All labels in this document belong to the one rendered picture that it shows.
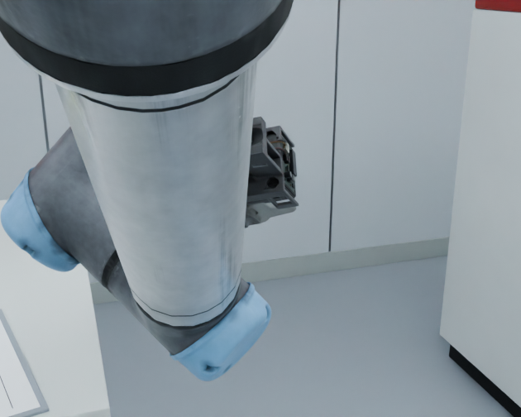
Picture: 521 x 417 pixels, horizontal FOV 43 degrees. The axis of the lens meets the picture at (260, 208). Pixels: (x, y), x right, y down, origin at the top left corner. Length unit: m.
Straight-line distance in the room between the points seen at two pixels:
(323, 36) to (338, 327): 1.19
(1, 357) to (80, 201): 0.25
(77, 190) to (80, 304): 0.30
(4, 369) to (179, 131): 0.49
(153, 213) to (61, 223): 0.23
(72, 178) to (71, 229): 0.04
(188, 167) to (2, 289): 0.62
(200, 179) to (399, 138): 2.84
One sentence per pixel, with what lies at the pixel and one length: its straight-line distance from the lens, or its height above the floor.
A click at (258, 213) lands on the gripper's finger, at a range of 0.74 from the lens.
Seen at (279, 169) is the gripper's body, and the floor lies 1.14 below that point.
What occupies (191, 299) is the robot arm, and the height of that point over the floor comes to 1.14.
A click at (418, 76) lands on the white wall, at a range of 3.07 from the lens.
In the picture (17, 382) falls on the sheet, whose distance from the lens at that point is 0.66.
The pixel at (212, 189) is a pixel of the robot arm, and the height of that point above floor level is 1.24.
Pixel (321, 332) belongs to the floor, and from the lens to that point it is 2.64.
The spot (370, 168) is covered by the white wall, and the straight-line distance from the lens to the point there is 3.05.
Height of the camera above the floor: 1.32
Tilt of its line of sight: 20 degrees down
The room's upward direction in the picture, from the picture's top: straight up
